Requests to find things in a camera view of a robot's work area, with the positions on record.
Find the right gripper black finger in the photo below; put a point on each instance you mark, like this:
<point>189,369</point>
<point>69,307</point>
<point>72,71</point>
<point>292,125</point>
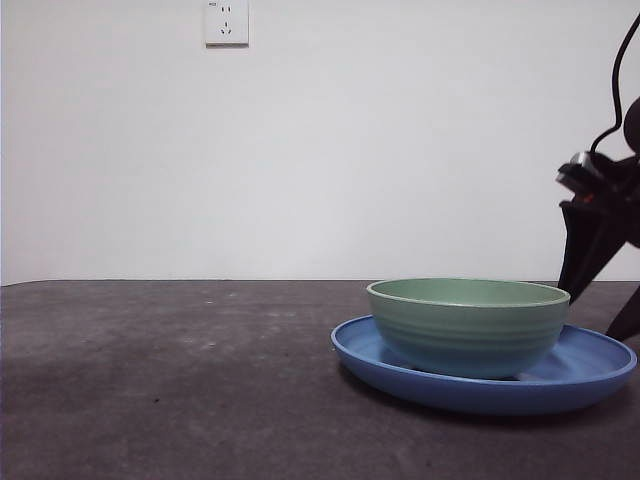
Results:
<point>627,317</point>
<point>577,245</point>

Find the green ribbed bowl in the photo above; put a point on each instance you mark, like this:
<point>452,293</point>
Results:
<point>465,340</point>

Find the blue round plate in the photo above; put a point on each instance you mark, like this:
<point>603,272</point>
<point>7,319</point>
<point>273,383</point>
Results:
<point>450,398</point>

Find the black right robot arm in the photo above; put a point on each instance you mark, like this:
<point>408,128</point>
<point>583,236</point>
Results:
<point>634,125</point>

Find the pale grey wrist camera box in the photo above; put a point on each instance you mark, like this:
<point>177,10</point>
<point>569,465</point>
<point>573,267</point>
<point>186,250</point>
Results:
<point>575,172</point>

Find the white wall socket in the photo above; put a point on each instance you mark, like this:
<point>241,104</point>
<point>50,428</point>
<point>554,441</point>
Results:
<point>227,30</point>

